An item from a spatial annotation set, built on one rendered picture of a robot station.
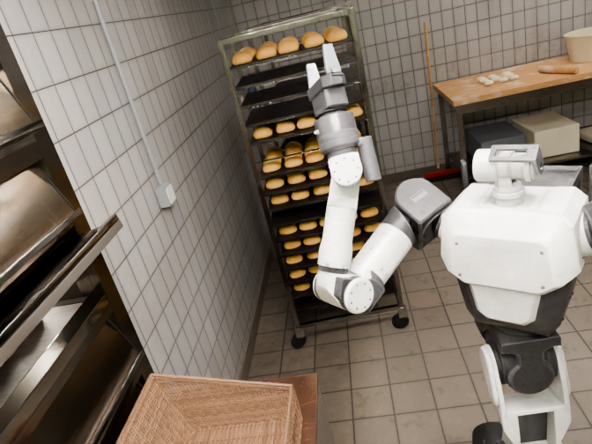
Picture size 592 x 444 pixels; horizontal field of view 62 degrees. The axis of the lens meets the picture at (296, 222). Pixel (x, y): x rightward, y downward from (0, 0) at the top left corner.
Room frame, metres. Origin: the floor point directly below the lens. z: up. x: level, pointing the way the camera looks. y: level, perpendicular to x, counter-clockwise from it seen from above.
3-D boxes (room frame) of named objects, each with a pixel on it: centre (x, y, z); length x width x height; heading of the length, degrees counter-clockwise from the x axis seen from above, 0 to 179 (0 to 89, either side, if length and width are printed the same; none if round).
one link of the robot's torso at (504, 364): (0.93, -0.45, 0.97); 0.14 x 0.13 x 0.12; 82
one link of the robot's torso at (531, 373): (0.99, -0.46, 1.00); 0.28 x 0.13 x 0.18; 172
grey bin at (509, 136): (4.08, -1.86, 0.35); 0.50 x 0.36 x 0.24; 171
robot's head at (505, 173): (0.91, -0.43, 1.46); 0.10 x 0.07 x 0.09; 47
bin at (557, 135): (4.02, -2.28, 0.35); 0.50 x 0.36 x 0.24; 172
